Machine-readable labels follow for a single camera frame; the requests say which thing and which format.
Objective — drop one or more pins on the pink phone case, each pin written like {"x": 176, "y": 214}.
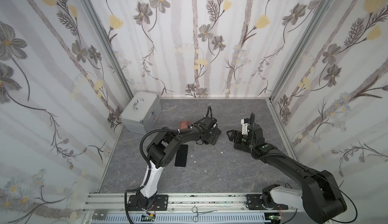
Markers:
{"x": 184, "y": 125}

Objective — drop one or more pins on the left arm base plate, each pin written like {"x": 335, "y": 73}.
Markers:
{"x": 159, "y": 202}

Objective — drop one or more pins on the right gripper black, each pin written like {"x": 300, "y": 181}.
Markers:
{"x": 240, "y": 137}

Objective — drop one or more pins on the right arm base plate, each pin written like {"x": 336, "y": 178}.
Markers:
{"x": 257, "y": 202}

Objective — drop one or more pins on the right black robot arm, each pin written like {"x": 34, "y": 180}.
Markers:
{"x": 319, "y": 197}

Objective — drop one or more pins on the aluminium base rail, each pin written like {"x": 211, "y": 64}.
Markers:
{"x": 231, "y": 209}

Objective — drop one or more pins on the metal scissors forceps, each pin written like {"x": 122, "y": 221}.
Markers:
{"x": 198, "y": 213}

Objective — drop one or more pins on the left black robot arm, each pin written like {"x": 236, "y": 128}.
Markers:
{"x": 158, "y": 148}

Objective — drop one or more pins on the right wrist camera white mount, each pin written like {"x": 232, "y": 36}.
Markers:
{"x": 244, "y": 126}

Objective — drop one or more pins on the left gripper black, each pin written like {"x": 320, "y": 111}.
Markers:
{"x": 210, "y": 132}

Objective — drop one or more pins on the phone with black screen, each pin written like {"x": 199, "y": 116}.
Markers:
{"x": 181, "y": 156}

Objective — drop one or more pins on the silver first aid case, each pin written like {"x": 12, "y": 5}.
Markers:
{"x": 142, "y": 112}

